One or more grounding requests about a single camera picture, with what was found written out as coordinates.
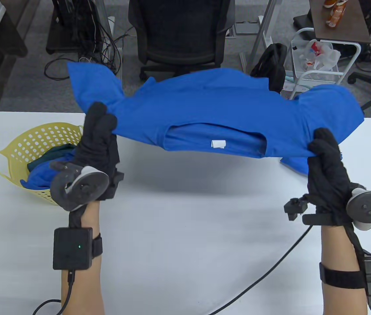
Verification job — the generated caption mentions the black mesh office chair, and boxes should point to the black mesh office chair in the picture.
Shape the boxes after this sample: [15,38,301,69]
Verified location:
[128,0,236,81]

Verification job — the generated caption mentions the person's left hand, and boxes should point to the person's left hand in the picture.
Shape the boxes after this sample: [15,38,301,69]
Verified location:
[73,102,120,178]

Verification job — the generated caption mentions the grey tracking controller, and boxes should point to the grey tracking controller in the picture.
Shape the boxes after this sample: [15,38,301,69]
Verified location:
[346,186,371,231]
[50,160,110,212]

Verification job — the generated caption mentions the black cable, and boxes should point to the black cable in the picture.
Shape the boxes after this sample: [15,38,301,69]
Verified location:
[207,225,314,315]
[33,269,74,315]

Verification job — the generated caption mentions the brown side table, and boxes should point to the brown side table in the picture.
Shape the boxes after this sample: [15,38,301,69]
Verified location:
[309,0,371,44]

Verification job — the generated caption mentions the white plastic bag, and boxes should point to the white plastic bag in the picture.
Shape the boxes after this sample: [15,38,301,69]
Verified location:
[299,39,341,71]

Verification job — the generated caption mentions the grey floor socket box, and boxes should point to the grey floor socket box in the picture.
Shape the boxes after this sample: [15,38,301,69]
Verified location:
[235,21,260,35]

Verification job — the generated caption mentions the black backpack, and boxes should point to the black backpack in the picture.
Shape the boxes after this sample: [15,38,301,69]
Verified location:
[250,43,288,94]

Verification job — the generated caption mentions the grey metal desk leg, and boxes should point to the grey metal desk leg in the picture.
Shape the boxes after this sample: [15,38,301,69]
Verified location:
[240,0,278,74]
[102,0,123,77]

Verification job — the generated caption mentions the blue cloth clothes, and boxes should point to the blue cloth clothes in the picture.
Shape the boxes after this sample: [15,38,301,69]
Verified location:
[20,161,76,191]

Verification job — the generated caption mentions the person's right hand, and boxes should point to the person's right hand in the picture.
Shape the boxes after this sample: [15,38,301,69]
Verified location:
[307,128,358,227]

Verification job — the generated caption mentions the person's right forearm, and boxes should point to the person's right forearm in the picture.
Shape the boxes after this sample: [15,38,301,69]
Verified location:
[320,225,370,315]

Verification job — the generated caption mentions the black flat stand base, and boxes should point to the black flat stand base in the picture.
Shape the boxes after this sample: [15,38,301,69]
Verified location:
[293,15,315,29]

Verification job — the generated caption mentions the blue towel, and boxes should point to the blue towel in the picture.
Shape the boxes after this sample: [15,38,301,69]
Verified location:
[280,157,310,175]

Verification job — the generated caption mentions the blue t-shirt clothes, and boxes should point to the blue t-shirt clothes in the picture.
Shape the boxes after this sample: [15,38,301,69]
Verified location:
[67,62,365,160]

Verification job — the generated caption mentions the yellow perforated laundry basket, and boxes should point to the yellow perforated laundry basket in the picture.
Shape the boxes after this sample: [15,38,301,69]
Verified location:
[0,122,86,206]

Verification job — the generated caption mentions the person's left forearm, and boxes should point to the person's left forearm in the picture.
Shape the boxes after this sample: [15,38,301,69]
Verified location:
[61,200,104,315]

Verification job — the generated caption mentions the white utility cart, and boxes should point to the white utility cart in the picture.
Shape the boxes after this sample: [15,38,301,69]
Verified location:
[284,28,361,100]

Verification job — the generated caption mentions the black computer cabinet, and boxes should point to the black computer cabinet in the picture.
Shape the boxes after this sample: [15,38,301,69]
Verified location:
[46,0,104,54]

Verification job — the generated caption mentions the dark green cloth clothes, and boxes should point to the dark green cloth clothes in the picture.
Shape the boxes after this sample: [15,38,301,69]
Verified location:
[27,145,77,172]

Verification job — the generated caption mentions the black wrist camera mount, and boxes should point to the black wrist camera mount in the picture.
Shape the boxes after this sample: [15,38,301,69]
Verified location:
[284,194,337,226]
[102,170,125,200]

